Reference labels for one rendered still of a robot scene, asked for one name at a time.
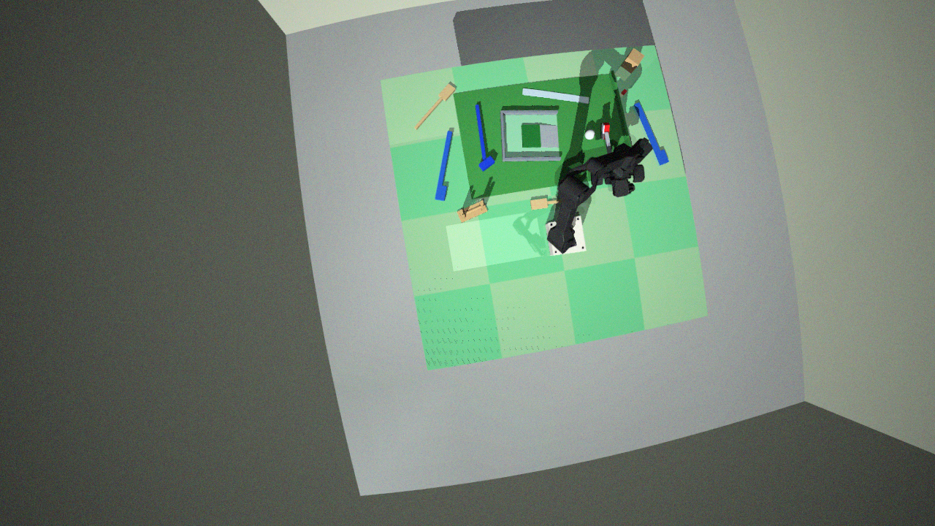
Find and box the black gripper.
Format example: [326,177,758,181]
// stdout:
[591,164,645,186]

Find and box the light grey flat bar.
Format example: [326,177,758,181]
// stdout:
[522,88,589,104]

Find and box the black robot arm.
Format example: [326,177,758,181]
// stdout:
[547,137,653,254]

